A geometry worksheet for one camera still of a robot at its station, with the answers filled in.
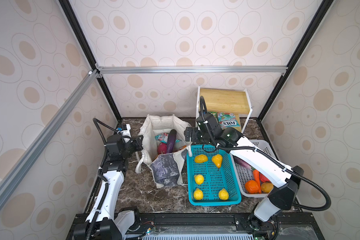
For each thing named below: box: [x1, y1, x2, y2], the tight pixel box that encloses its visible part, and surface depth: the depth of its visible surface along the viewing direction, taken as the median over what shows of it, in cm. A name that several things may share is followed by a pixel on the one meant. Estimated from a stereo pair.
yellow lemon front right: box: [218, 188, 229, 201], surface depth 81 cm
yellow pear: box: [212, 154, 223, 169], surface depth 94 cm
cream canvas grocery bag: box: [135, 114, 192, 189], surface depth 80 cm
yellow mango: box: [194, 154, 208, 164], surface depth 94 cm
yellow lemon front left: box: [193, 188, 204, 201], surface depth 81 cm
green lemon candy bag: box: [209, 111, 219, 121], surface depth 99 cm
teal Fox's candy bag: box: [217, 112, 241, 130], surface depth 96 cm
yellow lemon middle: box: [194, 174, 205, 185], surface depth 86 cm
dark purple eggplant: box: [167, 129, 177, 154], surface depth 91 cm
